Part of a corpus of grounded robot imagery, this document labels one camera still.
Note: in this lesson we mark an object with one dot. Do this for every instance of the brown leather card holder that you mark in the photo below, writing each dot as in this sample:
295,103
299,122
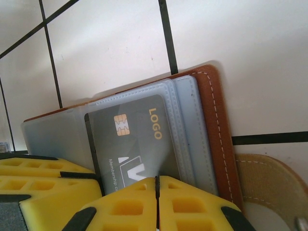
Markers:
216,120

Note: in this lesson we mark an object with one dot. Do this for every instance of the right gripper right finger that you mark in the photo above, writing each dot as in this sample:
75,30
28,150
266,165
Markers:
192,211

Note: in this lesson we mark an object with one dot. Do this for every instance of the black membership card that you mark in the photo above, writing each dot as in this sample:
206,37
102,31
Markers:
134,144

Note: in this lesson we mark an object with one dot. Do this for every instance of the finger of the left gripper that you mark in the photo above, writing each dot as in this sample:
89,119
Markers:
60,207
36,166

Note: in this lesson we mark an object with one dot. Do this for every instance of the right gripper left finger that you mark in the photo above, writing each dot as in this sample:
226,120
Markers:
125,209

